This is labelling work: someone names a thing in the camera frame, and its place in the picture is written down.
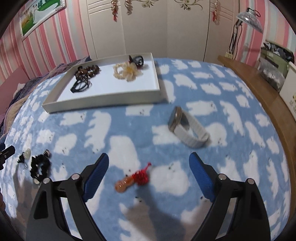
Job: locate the black hair claw clip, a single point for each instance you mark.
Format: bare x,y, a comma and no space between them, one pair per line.
137,60

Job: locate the wall power outlet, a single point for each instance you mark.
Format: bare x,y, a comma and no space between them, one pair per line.
229,55

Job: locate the white bear storage box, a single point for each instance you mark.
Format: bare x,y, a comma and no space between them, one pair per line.
288,90

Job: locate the white shallow tray box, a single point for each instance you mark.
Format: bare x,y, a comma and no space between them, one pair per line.
105,89

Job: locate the framed wedding picture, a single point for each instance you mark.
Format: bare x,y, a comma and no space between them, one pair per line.
38,12

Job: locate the white ornate wardrobe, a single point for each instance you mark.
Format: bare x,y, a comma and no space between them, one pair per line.
196,30

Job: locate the blue polar bear blanket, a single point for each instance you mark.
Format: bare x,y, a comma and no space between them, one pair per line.
243,144

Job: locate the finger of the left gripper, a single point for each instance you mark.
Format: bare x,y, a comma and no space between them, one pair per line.
6,153

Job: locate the wooden footboard shelf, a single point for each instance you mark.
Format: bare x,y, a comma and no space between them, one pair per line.
275,107

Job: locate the orange gourd red knot charm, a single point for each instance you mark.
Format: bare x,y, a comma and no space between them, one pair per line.
139,178

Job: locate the white strap wristwatch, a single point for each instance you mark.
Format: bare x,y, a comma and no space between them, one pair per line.
187,128

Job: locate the green storage bag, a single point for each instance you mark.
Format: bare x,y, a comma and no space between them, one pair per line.
273,63

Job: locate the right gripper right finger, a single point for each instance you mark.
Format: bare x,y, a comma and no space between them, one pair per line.
249,220

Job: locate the cream flower scrunchie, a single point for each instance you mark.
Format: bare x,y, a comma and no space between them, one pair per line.
126,71

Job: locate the striped purple quilt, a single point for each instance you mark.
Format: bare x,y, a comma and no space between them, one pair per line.
22,95

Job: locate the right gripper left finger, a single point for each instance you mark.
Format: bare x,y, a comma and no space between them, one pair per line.
47,220

